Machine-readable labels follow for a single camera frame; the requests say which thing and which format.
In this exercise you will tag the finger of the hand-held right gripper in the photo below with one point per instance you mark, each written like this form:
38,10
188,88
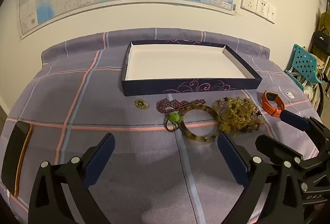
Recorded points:
273,146
294,119

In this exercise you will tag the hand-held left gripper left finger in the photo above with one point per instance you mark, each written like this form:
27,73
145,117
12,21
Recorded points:
101,157

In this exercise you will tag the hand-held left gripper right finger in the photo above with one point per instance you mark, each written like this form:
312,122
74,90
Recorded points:
232,159

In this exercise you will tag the orange smartwatch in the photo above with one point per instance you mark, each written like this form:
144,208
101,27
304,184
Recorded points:
269,106

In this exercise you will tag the tortoiseshell bangle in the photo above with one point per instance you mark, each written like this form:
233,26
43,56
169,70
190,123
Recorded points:
185,133

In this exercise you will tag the dark blue shallow box tray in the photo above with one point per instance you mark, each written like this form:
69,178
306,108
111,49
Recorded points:
180,64

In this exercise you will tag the small white card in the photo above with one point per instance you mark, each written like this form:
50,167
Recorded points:
290,95

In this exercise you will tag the teal plastic chair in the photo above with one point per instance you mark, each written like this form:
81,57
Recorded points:
304,62

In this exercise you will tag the purple plaid bed sheet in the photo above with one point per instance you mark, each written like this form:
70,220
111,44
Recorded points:
116,100

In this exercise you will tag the black bag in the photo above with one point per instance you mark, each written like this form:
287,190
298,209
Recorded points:
321,40

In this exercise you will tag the black phone in orange case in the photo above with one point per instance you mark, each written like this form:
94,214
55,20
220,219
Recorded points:
15,157

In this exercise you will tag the olive green cloth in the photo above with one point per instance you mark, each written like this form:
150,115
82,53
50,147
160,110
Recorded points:
323,21

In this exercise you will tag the white wall outlet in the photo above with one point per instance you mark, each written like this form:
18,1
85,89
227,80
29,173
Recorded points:
249,1
262,8
271,14

